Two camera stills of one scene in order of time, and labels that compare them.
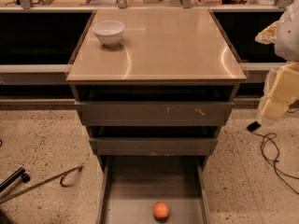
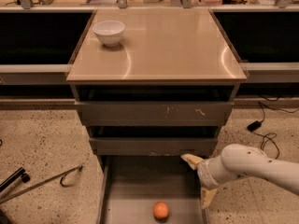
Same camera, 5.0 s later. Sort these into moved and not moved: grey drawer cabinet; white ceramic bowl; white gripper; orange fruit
Moved: white gripper
Not moved: orange fruit; grey drawer cabinet; white ceramic bowl
